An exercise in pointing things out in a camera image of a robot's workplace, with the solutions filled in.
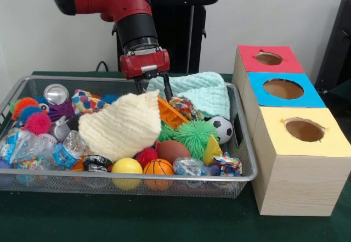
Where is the orange yellow plastic toy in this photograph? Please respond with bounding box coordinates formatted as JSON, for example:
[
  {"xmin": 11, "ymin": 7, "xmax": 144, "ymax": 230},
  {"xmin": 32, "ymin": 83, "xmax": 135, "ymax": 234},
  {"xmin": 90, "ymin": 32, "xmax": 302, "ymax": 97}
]
[{"xmin": 157, "ymin": 95, "xmax": 190, "ymax": 130}]

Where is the brown toy football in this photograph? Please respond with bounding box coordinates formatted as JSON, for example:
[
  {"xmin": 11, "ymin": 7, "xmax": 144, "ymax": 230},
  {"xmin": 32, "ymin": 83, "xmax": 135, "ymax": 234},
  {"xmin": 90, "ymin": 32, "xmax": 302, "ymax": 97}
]
[{"xmin": 156, "ymin": 139, "xmax": 191, "ymax": 164}]

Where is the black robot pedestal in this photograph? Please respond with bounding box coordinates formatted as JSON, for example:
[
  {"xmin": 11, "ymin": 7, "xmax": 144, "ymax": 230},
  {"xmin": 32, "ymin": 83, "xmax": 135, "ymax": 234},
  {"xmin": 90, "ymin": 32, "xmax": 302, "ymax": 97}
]
[{"xmin": 112, "ymin": 0, "xmax": 220, "ymax": 74}]

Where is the colourful crinkled packet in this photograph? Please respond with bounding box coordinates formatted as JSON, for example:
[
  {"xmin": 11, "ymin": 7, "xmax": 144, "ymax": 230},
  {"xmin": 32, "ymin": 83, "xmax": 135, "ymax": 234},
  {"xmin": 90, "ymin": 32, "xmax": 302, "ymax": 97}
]
[{"xmin": 213, "ymin": 153, "xmax": 243, "ymax": 177}]

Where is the wooden box with three holes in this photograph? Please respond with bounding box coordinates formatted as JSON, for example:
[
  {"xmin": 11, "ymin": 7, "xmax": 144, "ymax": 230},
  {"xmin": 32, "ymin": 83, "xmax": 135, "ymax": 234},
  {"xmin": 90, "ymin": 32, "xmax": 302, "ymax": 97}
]
[{"xmin": 231, "ymin": 45, "xmax": 351, "ymax": 217}]

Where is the yellow ball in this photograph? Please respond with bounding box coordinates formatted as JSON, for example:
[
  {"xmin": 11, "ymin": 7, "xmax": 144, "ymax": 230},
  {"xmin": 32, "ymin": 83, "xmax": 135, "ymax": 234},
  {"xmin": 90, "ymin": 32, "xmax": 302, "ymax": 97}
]
[{"xmin": 111, "ymin": 157, "xmax": 144, "ymax": 190}]

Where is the clear mesh bin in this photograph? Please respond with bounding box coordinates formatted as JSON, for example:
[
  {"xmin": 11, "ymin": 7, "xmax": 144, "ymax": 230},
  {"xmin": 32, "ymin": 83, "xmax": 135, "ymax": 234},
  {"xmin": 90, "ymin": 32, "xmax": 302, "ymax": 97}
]
[{"xmin": 0, "ymin": 76, "xmax": 258, "ymax": 199}]

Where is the pink spiky ball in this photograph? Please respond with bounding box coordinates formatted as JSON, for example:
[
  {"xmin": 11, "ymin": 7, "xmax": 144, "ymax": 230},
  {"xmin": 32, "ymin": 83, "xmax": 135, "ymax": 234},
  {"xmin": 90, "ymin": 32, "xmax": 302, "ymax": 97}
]
[{"xmin": 24, "ymin": 112, "xmax": 52, "ymax": 136}]

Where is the small soccer ball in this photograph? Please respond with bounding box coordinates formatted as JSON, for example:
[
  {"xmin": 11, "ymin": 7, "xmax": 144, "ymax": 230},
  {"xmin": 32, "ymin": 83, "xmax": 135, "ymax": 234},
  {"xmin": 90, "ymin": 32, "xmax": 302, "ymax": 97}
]
[{"xmin": 208, "ymin": 116, "xmax": 234, "ymax": 145}]

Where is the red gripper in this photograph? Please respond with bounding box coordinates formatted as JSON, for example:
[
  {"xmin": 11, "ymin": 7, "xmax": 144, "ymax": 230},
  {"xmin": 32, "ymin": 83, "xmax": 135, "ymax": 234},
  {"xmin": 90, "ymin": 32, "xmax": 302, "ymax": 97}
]
[{"xmin": 120, "ymin": 48, "xmax": 174, "ymax": 101}]

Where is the green spiky ball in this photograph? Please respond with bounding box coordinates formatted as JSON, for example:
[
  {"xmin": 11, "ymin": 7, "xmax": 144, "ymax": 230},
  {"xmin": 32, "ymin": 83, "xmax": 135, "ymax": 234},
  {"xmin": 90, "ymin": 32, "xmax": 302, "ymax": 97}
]
[
  {"xmin": 158, "ymin": 122, "xmax": 177, "ymax": 143},
  {"xmin": 174, "ymin": 119, "xmax": 220, "ymax": 160}
]

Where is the bright orange mini basketball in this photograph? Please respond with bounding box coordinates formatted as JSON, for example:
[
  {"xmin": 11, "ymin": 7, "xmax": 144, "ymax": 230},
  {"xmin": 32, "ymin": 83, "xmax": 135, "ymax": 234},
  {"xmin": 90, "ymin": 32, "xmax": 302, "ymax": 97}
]
[{"xmin": 144, "ymin": 159, "xmax": 175, "ymax": 192}]

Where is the cream yellow cloth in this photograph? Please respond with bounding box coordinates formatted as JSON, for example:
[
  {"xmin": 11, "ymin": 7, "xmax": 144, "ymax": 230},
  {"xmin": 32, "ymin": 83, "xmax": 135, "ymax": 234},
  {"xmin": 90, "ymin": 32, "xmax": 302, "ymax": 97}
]
[{"xmin": 78, "ymin": 90, "xmax": 163, "ymax": 162}]

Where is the mint green cloth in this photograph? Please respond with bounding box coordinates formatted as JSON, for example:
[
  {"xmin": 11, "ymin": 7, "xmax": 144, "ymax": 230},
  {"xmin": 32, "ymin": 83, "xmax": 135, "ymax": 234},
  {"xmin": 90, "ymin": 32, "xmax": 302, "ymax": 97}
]
[{"xmin": 146, "ymin": 71, "xmax": 231, "ymax": 120}]

